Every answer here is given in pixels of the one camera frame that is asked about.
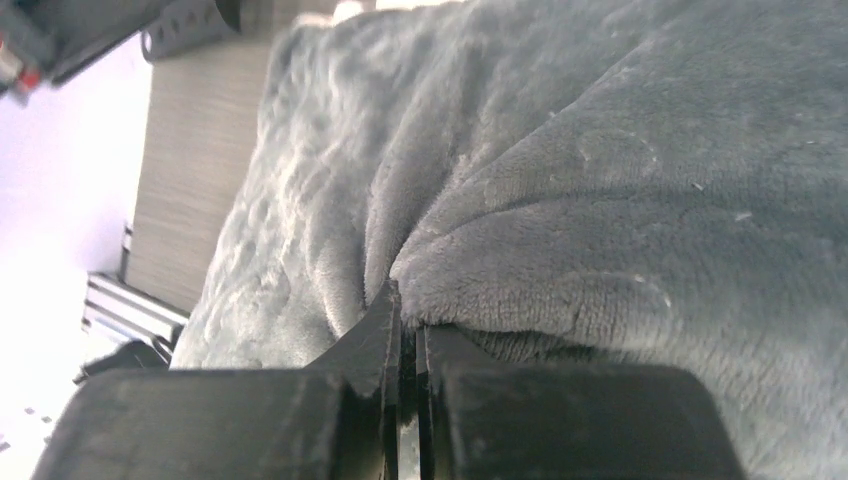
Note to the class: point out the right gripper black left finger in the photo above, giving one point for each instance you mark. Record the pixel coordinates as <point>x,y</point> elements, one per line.
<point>336,418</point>

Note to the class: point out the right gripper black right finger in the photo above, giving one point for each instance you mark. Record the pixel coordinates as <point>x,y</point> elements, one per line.
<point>480,418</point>

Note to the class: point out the cream ruffled pillowcase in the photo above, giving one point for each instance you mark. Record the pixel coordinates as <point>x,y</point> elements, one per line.
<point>631,181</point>

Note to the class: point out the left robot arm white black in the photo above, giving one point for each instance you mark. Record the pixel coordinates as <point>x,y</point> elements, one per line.
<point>52,41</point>

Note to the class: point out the aluminium frame rail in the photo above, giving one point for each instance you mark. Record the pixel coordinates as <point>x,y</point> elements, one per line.
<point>122,313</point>

